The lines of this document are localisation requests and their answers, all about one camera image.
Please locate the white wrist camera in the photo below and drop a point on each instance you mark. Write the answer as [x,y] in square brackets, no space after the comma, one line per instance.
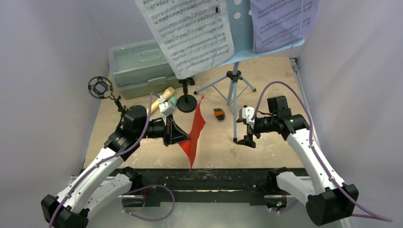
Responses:
[166,109]
[246,114]

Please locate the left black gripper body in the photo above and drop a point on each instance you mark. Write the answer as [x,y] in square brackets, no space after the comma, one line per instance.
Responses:
[155,129]

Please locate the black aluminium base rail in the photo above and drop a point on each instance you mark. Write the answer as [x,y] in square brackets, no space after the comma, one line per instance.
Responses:
[153,186]

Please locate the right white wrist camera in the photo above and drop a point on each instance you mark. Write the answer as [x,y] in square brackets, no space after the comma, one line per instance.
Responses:
[246,114]

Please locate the red sheet music page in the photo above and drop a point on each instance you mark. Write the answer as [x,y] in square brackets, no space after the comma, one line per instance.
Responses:
[190,147]

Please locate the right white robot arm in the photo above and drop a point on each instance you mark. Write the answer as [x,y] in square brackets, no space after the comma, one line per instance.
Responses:
[328,198]

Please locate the black tripod microphone stand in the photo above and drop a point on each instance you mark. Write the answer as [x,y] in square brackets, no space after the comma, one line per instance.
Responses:
[102,88]

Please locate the black round-base microphone stand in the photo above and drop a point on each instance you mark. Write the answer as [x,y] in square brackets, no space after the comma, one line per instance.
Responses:
[186,103]

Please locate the light blue music stand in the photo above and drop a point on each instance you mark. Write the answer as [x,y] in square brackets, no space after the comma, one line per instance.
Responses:
[240,18]

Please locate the mint green microphone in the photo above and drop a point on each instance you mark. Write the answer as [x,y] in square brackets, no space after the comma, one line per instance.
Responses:
[174,100]

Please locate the lavender sheet music page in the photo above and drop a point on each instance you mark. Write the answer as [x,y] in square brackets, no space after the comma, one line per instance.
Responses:
[277,23]

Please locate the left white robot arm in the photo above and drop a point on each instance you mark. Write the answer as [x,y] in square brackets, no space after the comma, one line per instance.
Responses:
[100,163]

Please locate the grey-green plastic toolbox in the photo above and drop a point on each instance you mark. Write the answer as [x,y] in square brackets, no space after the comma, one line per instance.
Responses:
[140,68]

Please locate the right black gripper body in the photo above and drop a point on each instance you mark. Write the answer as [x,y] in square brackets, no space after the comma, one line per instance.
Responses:
[250,128]

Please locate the white sheet music page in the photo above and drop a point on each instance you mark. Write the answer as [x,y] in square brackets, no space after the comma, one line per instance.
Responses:
[194,35]

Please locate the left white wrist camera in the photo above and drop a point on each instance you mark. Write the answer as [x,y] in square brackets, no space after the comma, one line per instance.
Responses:
[166,109]

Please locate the orange black hex key set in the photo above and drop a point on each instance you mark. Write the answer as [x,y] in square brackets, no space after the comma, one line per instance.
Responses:
[219,114]

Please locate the cream yellow microphone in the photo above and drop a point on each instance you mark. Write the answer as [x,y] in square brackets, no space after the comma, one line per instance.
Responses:
[167,94]

